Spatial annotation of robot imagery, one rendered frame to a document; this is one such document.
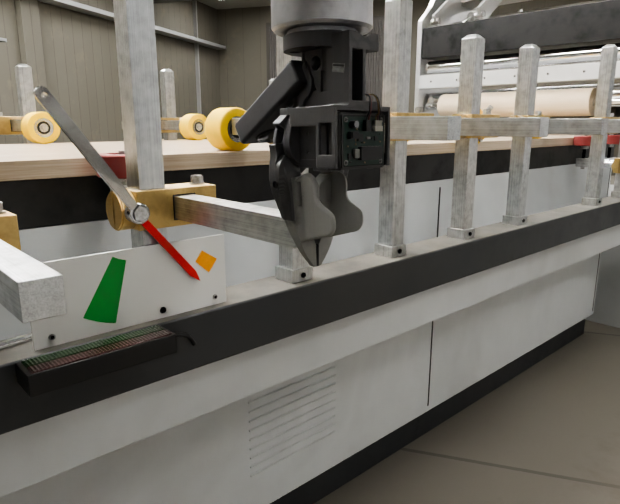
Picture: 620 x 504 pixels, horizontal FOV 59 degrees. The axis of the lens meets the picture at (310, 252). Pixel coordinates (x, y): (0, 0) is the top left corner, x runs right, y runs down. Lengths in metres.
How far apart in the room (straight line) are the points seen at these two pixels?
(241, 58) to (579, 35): 10.33
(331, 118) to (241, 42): 12.24
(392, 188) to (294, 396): 0.54
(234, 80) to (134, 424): 12.03
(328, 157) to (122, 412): 0.48
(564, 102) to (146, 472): 2.36
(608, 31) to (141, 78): 2.35
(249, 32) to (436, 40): 9.62
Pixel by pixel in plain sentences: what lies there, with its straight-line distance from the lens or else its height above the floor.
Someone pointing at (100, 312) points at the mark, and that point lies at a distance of 0.71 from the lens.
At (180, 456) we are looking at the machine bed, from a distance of 1.15.
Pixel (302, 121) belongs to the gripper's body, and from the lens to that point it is 0.48.
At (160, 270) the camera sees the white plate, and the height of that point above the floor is 0.77.
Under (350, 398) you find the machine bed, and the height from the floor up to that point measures 0.27.
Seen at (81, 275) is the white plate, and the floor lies 0.78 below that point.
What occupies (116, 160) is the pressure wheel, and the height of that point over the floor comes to 0.90.
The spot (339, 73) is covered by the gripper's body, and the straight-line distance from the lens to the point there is 0.48.
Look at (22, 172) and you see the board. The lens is 0.88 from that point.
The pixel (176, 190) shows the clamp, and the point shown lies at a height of 0.87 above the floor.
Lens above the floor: 0.95
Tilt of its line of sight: 13 degrees down
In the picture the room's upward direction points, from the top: straight up
